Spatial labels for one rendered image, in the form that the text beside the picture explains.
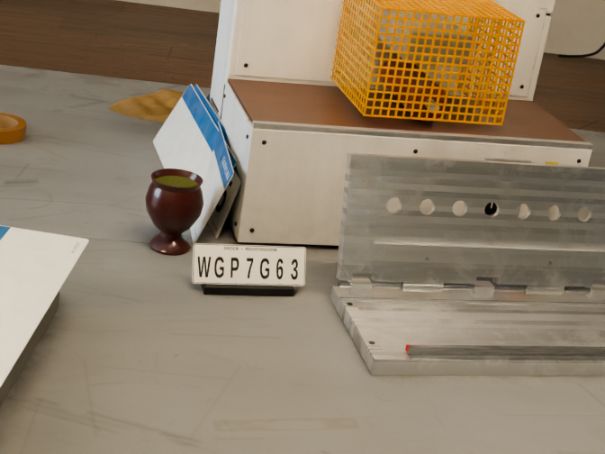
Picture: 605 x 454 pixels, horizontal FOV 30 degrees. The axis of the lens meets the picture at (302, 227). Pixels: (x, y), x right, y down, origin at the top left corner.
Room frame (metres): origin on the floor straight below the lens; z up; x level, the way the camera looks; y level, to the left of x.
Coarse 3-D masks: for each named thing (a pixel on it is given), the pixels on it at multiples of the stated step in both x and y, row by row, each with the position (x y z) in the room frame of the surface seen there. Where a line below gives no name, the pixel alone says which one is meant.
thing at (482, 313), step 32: (352, 288) 1.41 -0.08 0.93; (384, 288) 1.45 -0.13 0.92; (448, 288) 1.46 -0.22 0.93; (480, 288) 1.47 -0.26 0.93; (512, 288) 1.48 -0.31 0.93; (576, 288) 1.52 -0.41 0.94; (352, 320) 1.33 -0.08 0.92; (384, 320) 1.35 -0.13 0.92; (416, 320) 1.36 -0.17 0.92; (448, 320) 1.38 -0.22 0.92; (480, 320) 1.39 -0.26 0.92; (512, 320) 1.41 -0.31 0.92; (544, 320) 1.43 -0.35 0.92; (576, 320) 1.44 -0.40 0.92; (384, 352) 1.25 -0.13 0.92
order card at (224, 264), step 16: (208, 256) 1.40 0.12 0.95; (224, 256) 1.41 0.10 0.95; (240, 256) 1.42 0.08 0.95; (256, 256) 1.42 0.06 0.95; (272, 256) 1.43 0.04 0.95; (288, 256) 1.44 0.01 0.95; (304, 256) 1.45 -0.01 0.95; (192, 272) 1.39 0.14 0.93; (208, 272) 1.40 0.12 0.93; (224, 272) 1.40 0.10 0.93; (240, 272) 1.41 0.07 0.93; (256, 272) 1.42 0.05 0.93; (272, 272) 1.42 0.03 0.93; (288, 272) 1.43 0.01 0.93; (304, 272) 1.44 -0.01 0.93
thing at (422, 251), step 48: (384, 192) 1.46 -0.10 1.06; (432, 192) 1.48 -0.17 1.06; (480, 192) 1.50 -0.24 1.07; (528, 192) 1.52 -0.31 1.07; (576, 192) 1.55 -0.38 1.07; (384, 240) 1.45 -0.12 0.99; (432, 240) 1.47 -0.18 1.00; (480, 240) 1.49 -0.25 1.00; (528, 240) 1.51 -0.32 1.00; (576, 240) 1.53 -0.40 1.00; (432, 288) 1.44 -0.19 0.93; (528, 288) 1.49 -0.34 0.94
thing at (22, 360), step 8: (56, 296) 1.26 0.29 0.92; (56, 304) 1.27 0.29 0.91; (48, 312) 1.23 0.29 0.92; (48, 320) 1.23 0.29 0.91; (40, 328) 1.19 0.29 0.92; (32, 336) 1.16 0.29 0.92; (40, 336) 1.19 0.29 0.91; (32, 344) 1.16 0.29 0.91; (24, 352) 1.13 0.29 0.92; (24, 360) 1.13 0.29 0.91; (16, 368) 1.10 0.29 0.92; (8, 376) 1.06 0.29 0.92; (16, 376) 1.10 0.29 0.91; (8, 384) 1.07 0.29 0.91; (0, 392) 1.04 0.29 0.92; (8, 392) 1.07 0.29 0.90; (0, 400) 1.04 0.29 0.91
